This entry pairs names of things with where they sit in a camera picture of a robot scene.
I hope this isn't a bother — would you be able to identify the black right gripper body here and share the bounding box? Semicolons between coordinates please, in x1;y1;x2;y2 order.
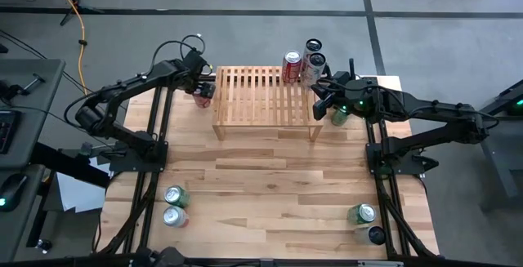
326;77;379;117

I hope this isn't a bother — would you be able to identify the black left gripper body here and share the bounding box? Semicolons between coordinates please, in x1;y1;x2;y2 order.
181;49;213;85

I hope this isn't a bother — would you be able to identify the red Coca-Cola Star Wars can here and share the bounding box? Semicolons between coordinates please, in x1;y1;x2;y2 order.
192;89;212;109

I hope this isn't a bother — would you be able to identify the silver soda can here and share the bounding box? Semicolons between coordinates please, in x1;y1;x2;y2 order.
301;52;328;88

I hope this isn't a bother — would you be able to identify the green Sprite can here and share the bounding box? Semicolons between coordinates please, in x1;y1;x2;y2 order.
163;185;191;209
330;109;351;127
346;202;378;226

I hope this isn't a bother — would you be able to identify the white can with black lid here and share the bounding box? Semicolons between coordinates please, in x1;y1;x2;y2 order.
353;225;387;247
302;38;324;62

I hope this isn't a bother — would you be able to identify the white and pink soda can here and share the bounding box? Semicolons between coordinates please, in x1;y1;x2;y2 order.
162;205;190;229

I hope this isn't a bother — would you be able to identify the wooden slatted shelf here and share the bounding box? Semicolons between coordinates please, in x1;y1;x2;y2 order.
211;65;325;142

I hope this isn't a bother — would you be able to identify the white paper sheet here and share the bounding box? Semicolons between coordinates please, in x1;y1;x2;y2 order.
56;171;108;214
87;155;114;176

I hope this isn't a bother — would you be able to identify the black support beam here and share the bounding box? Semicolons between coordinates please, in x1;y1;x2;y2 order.
32;142;112;189

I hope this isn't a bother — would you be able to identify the grey desk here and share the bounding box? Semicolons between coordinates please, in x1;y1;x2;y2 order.
0;164;47;262
0;58;66;170

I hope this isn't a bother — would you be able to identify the black desk clamp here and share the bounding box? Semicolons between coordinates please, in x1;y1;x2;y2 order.
0;73;47;100

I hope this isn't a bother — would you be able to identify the black keyboard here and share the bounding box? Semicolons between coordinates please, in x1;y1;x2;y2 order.
0;109;24;156

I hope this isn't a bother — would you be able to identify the black computer mouse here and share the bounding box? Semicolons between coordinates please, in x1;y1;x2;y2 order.
0;173;29;213

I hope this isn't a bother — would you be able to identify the small black knob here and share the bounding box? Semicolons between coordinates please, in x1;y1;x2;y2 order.
34;238;54;254

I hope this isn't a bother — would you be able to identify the yellow extension cord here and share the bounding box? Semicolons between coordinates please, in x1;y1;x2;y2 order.
43;0;92;96

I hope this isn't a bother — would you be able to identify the dark neighbouring workstation frame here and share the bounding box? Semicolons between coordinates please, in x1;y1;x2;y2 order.
449;78;523;213

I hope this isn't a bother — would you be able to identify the silver metal bracket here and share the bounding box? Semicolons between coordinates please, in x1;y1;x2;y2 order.
357;260;404;267

